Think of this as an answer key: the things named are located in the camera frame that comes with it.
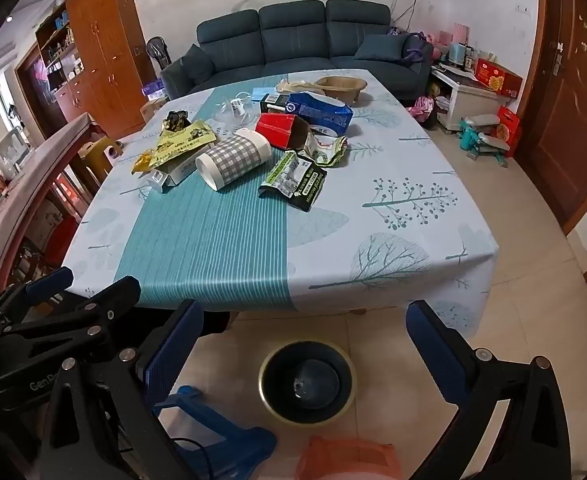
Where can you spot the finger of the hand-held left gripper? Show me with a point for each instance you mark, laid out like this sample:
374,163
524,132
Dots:
118,295
48,282

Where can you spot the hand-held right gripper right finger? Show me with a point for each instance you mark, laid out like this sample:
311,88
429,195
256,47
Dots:
433,350

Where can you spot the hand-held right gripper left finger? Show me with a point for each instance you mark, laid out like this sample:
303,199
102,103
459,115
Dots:
173,345

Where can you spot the silver black cardboard box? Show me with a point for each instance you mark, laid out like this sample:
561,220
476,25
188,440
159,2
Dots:
173,175

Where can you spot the dark round trash bin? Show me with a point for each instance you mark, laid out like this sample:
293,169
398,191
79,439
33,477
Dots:
306,385

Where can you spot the dark camouflage wrapper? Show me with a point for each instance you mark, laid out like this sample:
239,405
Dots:
177,121

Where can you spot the table with teal cloth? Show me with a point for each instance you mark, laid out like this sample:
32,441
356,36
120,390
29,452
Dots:
213,240

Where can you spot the wooden glass display cabinet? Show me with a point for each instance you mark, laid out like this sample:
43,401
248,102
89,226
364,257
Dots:
33,170

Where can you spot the blue plastic stool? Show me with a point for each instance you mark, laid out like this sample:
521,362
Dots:
243,440

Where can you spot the yellow plastic stool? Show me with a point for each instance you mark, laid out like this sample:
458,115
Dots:
98,157

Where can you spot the orange plastic stool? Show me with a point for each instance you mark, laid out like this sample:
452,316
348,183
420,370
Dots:
343,460

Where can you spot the yellow snack packet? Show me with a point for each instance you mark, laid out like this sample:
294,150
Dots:
183,142

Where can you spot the grey plaid paper canister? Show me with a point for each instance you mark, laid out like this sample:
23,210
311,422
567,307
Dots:
238,155

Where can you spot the brown cardboard box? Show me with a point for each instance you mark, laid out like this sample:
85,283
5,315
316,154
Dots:
153,110

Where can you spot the green black snack packet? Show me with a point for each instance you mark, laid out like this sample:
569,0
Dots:
298,180

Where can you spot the blue white carton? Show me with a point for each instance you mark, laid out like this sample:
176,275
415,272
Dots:
154,90

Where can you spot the teal grey stepper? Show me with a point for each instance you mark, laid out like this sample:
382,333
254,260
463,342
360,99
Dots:
488,140

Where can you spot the clear plastic bag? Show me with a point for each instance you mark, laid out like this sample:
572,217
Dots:
233,107

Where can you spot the red cardboard box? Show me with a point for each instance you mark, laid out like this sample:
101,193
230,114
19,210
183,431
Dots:
276,127

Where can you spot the crumpled green white wrapper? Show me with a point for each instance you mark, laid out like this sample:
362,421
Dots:
323,147

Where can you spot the wooden wardrobe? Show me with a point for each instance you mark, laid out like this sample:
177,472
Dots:
108,50

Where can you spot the dark blue sofa cushion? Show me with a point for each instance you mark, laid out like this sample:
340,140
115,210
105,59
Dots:
198,65
378,47

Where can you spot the pink bag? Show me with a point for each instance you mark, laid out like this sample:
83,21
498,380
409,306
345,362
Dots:
422,106

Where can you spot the small black white carton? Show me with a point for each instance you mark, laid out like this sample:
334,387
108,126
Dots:
273,105

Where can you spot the black floor fan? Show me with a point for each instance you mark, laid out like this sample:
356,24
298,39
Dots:
157,50

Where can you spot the white low cabinet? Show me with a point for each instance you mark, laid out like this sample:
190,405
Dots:
468,100

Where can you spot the blue white snack packet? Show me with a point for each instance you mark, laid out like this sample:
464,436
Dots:
318,110

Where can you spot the wooden door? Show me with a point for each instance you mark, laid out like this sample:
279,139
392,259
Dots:
563,110

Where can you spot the red gift box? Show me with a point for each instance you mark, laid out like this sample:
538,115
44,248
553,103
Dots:
498,77

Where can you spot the purple bag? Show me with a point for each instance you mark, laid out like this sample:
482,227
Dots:
414,47

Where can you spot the dark blue sofa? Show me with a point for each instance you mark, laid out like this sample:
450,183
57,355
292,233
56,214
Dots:
293,30

